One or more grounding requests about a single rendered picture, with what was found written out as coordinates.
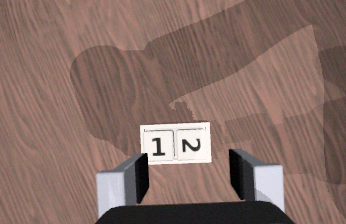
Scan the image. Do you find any white and grey cube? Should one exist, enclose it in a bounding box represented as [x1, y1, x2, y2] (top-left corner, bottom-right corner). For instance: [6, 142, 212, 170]
[143, 129, 175, 162]
[176, 128, 207, 161]

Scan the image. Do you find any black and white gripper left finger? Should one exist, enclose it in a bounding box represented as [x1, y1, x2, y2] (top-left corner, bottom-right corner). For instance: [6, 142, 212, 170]
[96, 153, 149, 219]

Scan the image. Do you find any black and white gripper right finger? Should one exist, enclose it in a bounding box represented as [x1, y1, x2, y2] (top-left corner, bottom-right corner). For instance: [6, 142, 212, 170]
[229, 148, 285, 213]

